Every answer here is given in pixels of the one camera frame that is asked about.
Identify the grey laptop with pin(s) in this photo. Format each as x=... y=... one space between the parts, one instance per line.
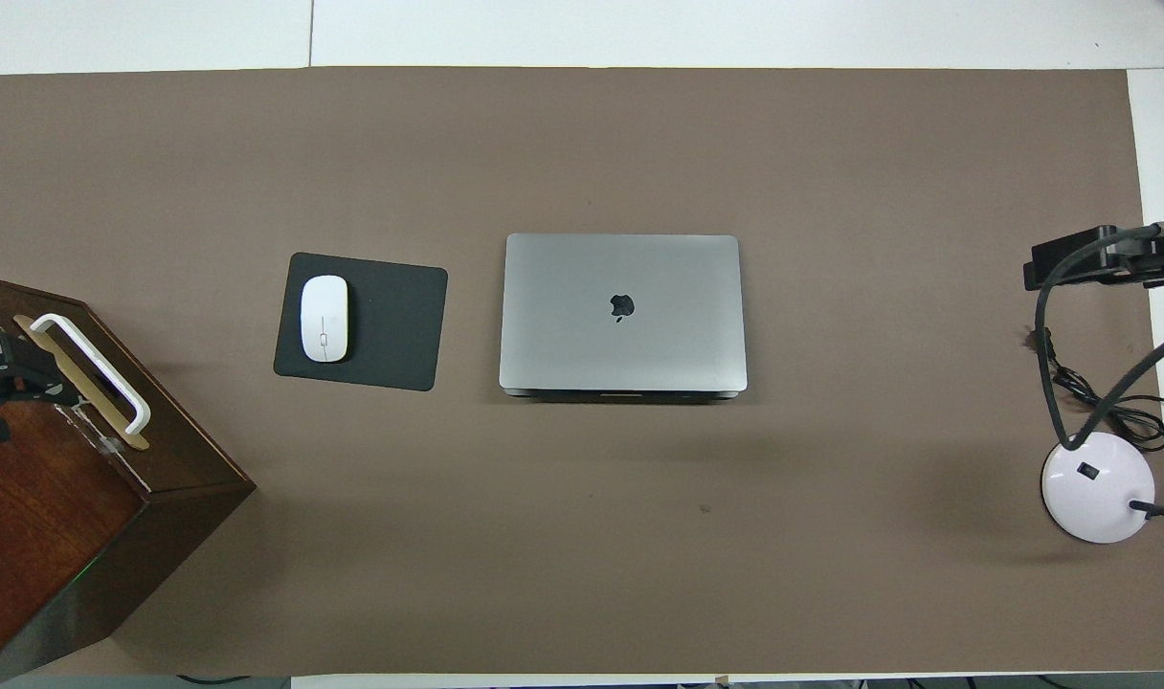
x=563 y=325

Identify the white desk lamp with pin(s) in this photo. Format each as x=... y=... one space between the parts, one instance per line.
x=1099 y=502

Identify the black mouse pad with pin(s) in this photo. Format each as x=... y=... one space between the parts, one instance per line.
x=391 y=325

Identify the white computer mouse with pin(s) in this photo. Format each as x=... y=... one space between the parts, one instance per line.
x=324 y=319

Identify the dark brown wooden box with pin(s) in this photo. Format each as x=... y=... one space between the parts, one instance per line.
x=46 y=536

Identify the brown table mat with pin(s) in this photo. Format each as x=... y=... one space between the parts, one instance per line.
x=582 y=536

